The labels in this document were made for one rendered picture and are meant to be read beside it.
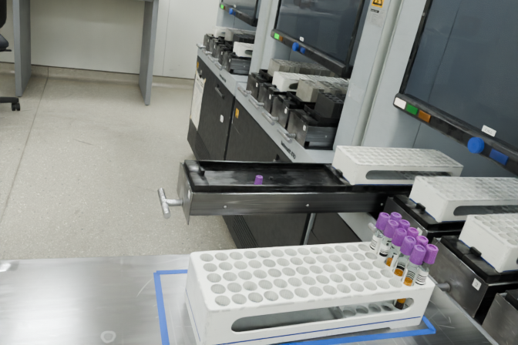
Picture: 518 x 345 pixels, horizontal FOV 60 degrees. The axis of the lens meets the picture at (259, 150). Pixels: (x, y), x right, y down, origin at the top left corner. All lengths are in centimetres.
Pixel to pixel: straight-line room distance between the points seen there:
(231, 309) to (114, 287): 17
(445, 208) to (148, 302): 60
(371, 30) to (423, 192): 50
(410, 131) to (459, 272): 43
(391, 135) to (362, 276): 61
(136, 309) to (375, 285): 28
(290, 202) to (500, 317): 41
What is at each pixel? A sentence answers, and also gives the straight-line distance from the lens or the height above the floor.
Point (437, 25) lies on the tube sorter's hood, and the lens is 106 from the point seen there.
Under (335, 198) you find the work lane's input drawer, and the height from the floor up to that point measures 79.
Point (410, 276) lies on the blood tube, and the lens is 59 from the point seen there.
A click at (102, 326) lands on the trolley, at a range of 55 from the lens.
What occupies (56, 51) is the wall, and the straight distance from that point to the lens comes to 440.
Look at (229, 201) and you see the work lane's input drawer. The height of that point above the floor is 79.
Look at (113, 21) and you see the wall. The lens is 434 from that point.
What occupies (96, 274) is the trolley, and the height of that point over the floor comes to 82.
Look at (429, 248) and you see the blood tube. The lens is 59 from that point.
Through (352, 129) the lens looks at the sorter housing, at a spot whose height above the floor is 84.
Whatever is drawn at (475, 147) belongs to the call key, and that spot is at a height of 98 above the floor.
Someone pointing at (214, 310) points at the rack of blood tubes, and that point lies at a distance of 49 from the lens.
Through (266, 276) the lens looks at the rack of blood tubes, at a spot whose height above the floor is 88.
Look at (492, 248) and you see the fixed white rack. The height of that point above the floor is 84.
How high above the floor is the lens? 121
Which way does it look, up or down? 22 degrees down
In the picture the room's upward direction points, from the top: 11 degrees clockwise
